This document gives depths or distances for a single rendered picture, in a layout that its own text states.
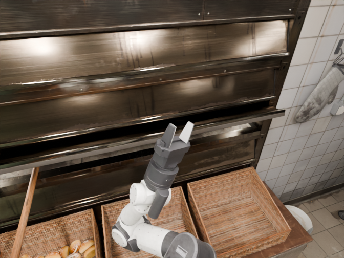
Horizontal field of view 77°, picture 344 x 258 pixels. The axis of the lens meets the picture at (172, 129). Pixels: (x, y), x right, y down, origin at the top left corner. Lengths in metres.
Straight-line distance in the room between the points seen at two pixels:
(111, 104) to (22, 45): 0.41
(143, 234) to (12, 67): 0.80
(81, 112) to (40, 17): 0.41
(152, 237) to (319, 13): 1.34
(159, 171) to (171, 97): 0.62
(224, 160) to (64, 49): 1.20
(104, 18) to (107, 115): 0.43
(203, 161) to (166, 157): 0.99
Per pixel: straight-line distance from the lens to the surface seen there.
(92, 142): 1.14
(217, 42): 1.15
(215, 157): 1.58
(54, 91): 1.08
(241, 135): 1.57
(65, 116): 1.14
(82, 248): 1.69
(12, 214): 1.60
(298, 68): 1.56
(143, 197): 0.68
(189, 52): 1.09
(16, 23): 1.03
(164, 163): 0.60
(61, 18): 1.00
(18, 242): 1.16
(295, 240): 1.89
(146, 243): 0.86
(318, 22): 1.51
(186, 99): 1.19
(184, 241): 0.75
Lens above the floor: 2.09
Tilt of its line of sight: 36 degrees down
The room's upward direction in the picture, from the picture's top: straight up
